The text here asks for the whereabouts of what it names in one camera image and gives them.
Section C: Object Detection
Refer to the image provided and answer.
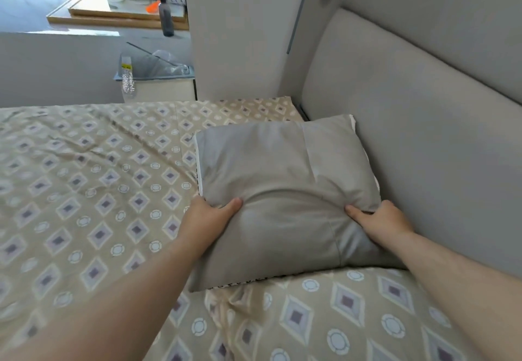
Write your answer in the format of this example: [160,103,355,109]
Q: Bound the clear plastic bag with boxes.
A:
[122,42,192,78]

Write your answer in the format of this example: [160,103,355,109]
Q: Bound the wooden framed board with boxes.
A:
[46,0,190,32]

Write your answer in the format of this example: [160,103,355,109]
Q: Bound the white bedside cabinet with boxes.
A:
[112,63,198,104]

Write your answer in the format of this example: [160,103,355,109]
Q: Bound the beige diamond patterned bedsheet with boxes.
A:
[0,96,498,361]

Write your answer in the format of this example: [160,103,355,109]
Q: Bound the person's left hand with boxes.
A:
[180,196,244,256]

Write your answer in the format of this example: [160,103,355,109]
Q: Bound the grey pillow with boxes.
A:
[188,114,408,293]

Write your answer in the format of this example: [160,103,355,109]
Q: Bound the person's left forearm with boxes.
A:
[0,232,213,361]

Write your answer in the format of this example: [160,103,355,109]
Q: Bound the person's right forearm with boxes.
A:
[385,230,522,361]

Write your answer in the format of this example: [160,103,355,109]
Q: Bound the dark plastic bottle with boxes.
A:
[159,0,176,38]

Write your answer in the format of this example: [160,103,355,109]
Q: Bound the grey upholstered headboard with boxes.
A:
[300,8,522,282]

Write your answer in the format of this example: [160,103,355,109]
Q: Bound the person's right hand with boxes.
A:
[345,200,416,246]

